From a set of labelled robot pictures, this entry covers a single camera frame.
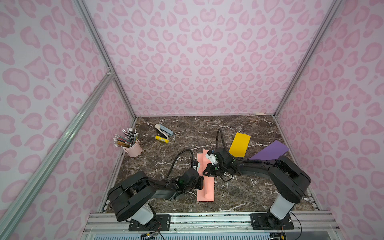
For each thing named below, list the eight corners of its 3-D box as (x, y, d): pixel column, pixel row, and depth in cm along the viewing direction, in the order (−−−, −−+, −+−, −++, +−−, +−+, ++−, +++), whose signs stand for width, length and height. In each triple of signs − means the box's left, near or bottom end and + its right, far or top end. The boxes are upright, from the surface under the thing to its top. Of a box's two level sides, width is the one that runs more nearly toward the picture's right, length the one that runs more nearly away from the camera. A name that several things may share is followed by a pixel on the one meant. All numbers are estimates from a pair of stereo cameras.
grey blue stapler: (153, 129, 114) (152, 126, 111) (160, 125, 117) (159, 121, 114) (167, 140, 108) (166, 136, 105) (173, 134, 111) (173, 131, 108)
